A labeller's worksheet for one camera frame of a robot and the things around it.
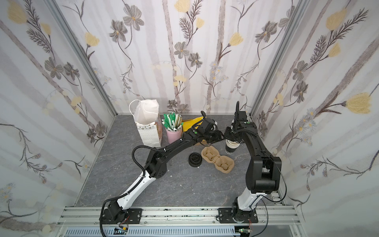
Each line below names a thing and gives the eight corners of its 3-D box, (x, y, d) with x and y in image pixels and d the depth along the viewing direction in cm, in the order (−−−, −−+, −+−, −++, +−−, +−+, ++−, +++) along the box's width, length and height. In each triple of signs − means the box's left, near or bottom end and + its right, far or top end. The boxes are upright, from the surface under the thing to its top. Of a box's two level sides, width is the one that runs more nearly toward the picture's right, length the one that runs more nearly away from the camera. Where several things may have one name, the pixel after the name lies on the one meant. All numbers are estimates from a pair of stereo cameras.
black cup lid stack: (188, 167, 94) (188, 163, 90) (188, 155, 99) (188, 152, 95) (201, 167, 94) (202, 163, 90) (201, 155, 99) (201, 152, 95)
